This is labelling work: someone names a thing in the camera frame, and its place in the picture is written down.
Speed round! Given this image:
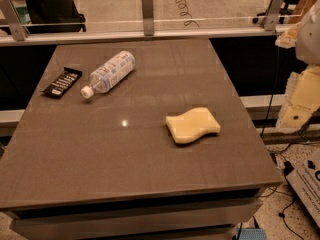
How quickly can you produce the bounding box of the glass railing panel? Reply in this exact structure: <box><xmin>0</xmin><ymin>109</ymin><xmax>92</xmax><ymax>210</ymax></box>
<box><xmin>0</xmin><ymin>13</ymin><xmax>304</xmax><ymax>35</ymax></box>

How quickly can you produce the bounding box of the black floor cable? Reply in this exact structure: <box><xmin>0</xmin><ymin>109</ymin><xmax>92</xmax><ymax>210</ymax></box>
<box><xmin>259</xmin><ymin>30</ymin><xmax>320</xmax><ymax>240</ymax></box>

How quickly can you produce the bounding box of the middle metal railing bracket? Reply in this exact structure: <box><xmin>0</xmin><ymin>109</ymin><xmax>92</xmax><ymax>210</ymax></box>
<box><xmin>141</xmin><ymin>0</ymin><xmax>154</xmax><ymax>36</ymax></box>

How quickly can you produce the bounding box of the grey table drawer cabinet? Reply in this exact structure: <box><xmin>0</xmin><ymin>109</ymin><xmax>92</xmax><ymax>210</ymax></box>
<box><xmin>9</xmin><ymin>196</ymin><xmax>262</xmax><ymax>240</ymax></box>

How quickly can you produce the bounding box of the left metal railing bracket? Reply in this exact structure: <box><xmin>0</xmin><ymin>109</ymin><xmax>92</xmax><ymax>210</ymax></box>
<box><xmin>0</xmin><ymin>0</ymin><xmax>29</xmax><ymax>41</ymax></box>

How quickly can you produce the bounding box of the metal railing bracket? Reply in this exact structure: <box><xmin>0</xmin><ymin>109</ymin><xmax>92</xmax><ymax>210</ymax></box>
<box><xmin>262</xmin><ymin>0</ymin><xmax>284</xmax><ymax>31</ymax></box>
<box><xmin>0</xmin><ymin>0</ymin><xmax>29</xmax><ymax>41</ymax></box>
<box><xmin>141</xmin><ymin>0</ymin><xmax>154</xmax><ymax>36</ymax></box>

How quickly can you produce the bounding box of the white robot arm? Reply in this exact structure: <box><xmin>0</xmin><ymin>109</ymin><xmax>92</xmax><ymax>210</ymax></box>
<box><xmin>275</xmin><ymin>0</ymin><xmax>320</xmax><ymax>133</ymax></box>

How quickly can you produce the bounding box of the right metal railing bracket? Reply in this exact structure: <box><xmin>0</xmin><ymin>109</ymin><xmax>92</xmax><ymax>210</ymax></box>
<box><xmin>262</xmin><ymin>0</ymin><xmax>284</xmax><ymax>31</ymax></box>

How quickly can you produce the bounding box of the clear blue-label plastic bottle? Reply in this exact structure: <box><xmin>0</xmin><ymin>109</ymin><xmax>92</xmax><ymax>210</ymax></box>
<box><xmin>81</xmin><ymin>51</ymin><xmax>135</xmax><ymax>99</ymax></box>

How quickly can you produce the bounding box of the yellow sponge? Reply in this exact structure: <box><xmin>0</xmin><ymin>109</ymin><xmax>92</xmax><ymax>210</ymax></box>
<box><xmin>166</xmin><ymin>107</ymin><xmax>221</xmax><ymax>144</ymax></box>

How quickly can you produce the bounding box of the white printed sign board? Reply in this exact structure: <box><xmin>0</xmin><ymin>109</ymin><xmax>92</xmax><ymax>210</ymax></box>
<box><xmin>287</xmin><ymin>151</ymin><xmax>320</xmax><ymax>228</ymax></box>

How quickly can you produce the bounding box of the black office chair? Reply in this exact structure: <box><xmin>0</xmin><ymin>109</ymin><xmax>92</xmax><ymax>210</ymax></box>
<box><xmin>25</xmin><ymin>0</ymin><xmax>86</xmax><ymax>34</ymax></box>

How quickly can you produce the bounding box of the black coiled cable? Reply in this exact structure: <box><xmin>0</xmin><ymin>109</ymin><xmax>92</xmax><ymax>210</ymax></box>
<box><xmin>167</xmin><ymin>0</ymin><xmax>201</xmax><ymax>28</ymax></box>

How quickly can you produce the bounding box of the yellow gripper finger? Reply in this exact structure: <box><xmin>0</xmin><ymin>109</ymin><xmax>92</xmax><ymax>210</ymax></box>
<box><xmin>276</xmin><ymin>66</ymin><xmax>320</xmax><ymax>130</ymax></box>
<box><xmin>275</xmin><ymin>23</ymin><xmax>300</xmax><ymax>48</ymax></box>

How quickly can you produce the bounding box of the black snack bar wrapper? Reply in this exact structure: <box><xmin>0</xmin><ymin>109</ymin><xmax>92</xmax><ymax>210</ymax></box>
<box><xmin>42</xmin><ymin>67</ymin><xmax>82</xmax><ymax>99</ymax></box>

